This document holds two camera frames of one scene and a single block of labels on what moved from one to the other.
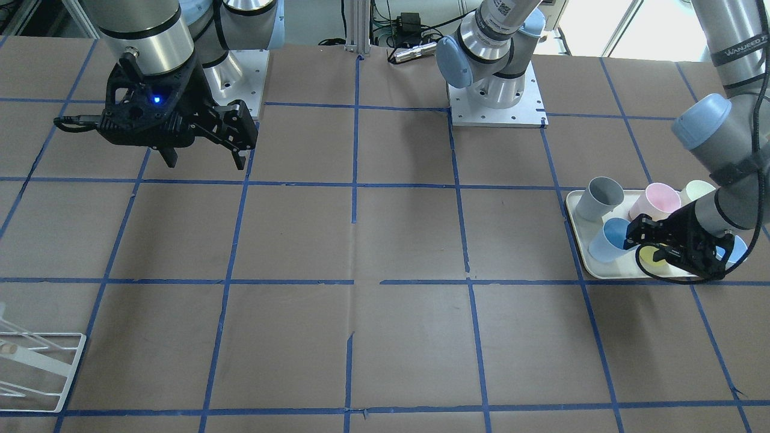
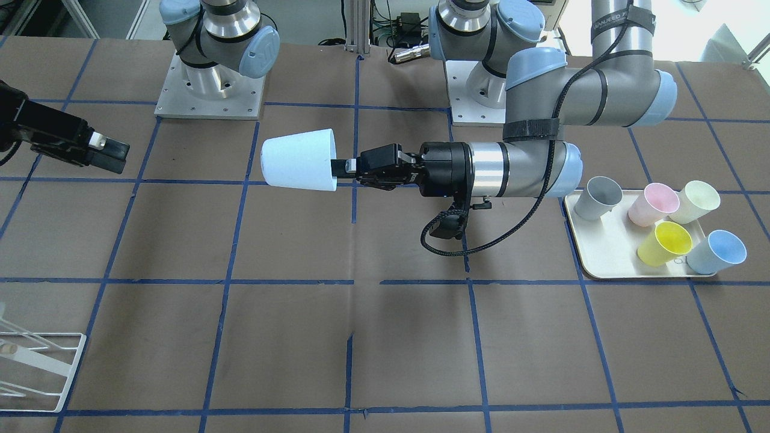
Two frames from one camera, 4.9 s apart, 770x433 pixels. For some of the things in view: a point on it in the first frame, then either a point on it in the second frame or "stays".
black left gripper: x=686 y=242 to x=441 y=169
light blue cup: x=608 y=245 to x=302 y=160
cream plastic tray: x=625 y=267 stays
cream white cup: x=695 y=190 stays
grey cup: x=600 y=197 stays
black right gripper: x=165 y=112 to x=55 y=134
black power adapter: x=409 y=27 stays
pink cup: x=658 y=201 stays
